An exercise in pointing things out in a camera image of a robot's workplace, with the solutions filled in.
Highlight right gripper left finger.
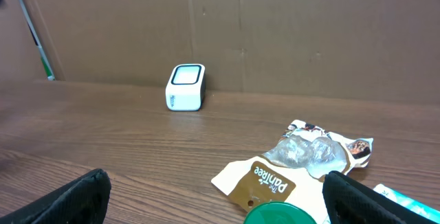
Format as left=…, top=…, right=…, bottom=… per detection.
left=1, top=168, right=111, bottom=224

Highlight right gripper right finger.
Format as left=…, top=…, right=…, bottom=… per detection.
left=322, top=171, right=435, bottom=224

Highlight brown beige snack pouch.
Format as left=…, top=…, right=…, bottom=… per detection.
left=211, top=120, right=373, bottom=223

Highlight green lid jar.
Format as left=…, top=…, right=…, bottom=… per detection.
left=243, top=201, right=316, bottom=224

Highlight teal snack packet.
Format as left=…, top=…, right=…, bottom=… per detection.
left=373, top=184, right=440, bottom=223

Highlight white barcode scanner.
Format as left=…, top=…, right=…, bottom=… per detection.
left=165, top=64, right=206, bottom=111

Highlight cardboard backboard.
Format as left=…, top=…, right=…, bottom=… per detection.
left=0, top=0, right=440, bottom=105

